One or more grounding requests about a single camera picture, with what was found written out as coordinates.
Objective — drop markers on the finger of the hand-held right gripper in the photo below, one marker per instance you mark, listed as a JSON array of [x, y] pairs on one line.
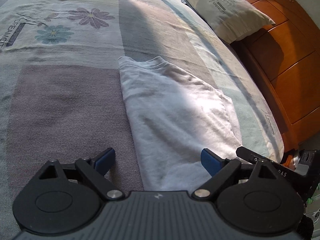
[[250, 156]]

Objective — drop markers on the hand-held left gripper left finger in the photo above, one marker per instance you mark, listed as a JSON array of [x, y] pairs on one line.
[[106, 160]]

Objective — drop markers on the beige printed pillow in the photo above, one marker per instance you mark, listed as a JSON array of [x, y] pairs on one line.
[[225, 10]]

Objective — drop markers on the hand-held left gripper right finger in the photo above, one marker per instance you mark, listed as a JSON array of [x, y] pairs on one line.
[[210, 163]]

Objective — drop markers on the bed with striped sheet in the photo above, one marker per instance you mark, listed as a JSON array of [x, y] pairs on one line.
[[75, 80]]

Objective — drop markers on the wooden bed headboard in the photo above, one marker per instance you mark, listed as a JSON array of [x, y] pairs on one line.
[[287, 67]]

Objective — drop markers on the white printed t-shirt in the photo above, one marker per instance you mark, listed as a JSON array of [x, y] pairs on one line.
[[175, 120]]

